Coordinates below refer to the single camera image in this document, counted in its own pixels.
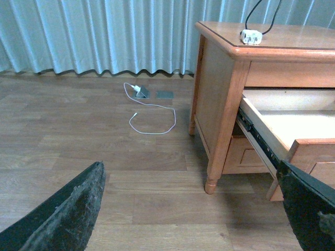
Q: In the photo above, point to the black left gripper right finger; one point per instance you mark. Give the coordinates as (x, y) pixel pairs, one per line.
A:
(309, 205)

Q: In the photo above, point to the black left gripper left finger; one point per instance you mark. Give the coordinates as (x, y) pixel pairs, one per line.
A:
(65, 220)

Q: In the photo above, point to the wooden drawer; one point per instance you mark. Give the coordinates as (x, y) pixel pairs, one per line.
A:
(292, 124)
(242, 158)

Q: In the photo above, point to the white charger plug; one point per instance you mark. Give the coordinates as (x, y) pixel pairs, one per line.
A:
(251, 37)

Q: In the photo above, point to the wooden nightstand cabinet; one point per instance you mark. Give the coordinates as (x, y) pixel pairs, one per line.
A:
(288, 57)

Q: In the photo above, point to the open metal floor socket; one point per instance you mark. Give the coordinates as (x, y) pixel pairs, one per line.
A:
(143, 94)

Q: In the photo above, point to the closed metal floor plate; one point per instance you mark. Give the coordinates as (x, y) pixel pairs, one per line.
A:
(164, 94)

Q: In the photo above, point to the light grey pleated curtain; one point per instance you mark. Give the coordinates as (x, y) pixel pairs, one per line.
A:
(118, 36)

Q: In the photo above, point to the white wall charger on floor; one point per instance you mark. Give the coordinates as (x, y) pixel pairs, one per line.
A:
(136, 88)

